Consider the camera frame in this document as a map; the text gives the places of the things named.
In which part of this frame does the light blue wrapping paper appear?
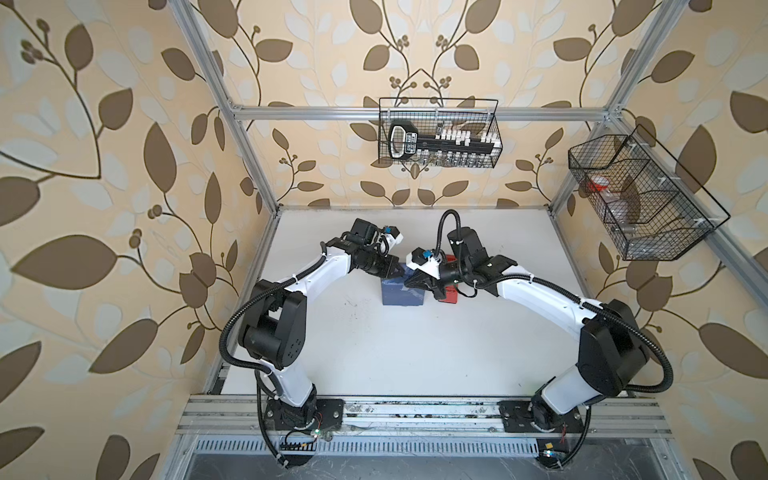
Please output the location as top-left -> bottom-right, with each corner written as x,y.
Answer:
381,264 -> 425,307

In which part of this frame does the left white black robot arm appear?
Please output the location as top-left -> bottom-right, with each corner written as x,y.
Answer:
219,219 -> 404,430

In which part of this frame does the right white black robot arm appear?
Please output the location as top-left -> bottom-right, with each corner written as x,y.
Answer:
406,223 -> 674,432

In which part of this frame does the red tape dispenser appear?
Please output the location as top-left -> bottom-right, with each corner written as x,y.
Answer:
435,255 -> 459,304

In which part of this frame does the black socket wrench set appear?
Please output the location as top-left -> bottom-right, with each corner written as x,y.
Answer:
383,120 -> 503,164

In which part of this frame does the red capped clear container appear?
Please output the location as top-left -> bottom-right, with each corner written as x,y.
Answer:
584,175 -> 611,194

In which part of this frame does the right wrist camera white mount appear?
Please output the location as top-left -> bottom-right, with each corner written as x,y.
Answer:
406,247 -> 443,280

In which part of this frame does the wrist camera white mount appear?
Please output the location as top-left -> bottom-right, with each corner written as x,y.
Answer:
406,247 -> 443,280
375,226 -> 404,255

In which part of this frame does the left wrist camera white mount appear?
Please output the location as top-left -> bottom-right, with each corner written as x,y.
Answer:
375,226 -> 404,255

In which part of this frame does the black wire basket back wall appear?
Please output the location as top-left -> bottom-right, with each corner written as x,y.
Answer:
378,96 -> 503,169

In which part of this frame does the black wire basket wall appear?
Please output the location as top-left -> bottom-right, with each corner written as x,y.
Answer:
378,96 -> 503,169
568,124 -> 731,262

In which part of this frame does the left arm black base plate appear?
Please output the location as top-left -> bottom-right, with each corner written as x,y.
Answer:
266,398 -> 345,432

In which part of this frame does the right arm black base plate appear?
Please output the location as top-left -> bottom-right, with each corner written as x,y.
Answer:
498,399 -> 584,435

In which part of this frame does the black wire basket right wall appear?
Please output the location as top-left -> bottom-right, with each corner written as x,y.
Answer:
568,124 -> 731,262

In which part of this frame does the aluminium front rail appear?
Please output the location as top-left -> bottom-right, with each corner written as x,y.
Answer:
177,395 -> 673,439

